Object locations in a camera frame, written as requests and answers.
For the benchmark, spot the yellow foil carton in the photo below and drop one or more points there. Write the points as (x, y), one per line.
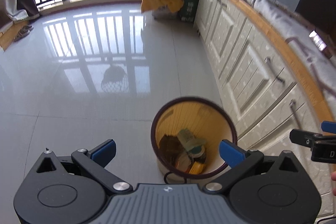
(187, 164)

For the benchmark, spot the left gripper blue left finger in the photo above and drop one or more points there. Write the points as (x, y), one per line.
(91, 164)

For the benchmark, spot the cartoon printed white blanket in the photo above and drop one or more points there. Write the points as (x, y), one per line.
(299, 34)

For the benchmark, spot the torn brown cardboard box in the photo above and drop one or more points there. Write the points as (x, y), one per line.
(170, 147)

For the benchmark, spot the upper metal drawer handle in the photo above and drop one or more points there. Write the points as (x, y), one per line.
(268, 62)

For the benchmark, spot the yellow cloth covered stool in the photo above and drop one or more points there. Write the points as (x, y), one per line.
(162, 9)

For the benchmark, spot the white cabinet with drawers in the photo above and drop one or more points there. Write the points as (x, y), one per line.
(238, 39)

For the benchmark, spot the metal drawer handle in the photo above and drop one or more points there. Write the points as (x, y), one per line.
(293, 108)
(268, 62)

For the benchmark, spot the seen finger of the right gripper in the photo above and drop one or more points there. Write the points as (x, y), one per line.
(308, 139)

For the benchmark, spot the yellow round trash bin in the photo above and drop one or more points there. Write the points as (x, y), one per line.
(204, 119)

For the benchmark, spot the lower metal drawer handle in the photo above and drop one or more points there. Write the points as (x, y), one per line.
(293, 108)

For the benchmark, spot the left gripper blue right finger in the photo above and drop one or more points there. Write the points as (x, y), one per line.
(242, 164)

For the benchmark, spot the teal plastic lid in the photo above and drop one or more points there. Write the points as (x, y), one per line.
(198, 154)

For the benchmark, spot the pair of slippers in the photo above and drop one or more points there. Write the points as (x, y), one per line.
(23, 32)

